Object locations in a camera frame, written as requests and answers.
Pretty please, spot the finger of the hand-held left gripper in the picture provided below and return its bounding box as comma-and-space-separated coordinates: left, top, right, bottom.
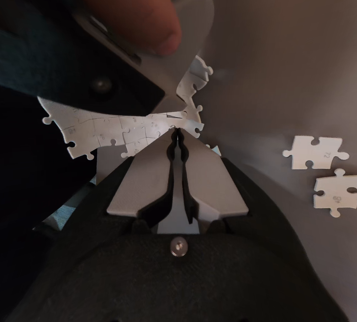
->
152, 94, 188, 114

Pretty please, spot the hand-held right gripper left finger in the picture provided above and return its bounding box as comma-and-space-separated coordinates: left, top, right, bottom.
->
106, 128, 178, 228

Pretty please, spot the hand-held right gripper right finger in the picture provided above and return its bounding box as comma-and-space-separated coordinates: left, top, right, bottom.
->
178, 128, 249, 234

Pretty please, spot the partly built puzzle ball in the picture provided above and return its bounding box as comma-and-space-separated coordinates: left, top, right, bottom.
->
37, 55, 214, 161

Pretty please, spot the white puzzle piece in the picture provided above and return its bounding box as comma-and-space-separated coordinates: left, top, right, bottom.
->
313, 169, 357, 218
282, 136, 350, 170

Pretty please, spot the person's left hand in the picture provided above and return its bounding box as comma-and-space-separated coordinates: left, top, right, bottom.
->
53, 0, 183, 56

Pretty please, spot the person's dark-clothed torso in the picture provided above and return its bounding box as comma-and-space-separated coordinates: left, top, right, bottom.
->
0, 85, 98, 322

